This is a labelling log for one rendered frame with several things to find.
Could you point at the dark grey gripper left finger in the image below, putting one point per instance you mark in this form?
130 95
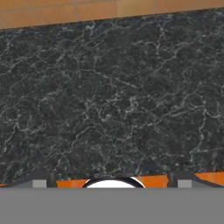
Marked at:
51 180

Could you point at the white round object black rim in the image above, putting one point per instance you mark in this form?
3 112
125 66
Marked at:
110 183

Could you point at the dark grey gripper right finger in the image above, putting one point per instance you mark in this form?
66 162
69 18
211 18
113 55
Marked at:
172 179

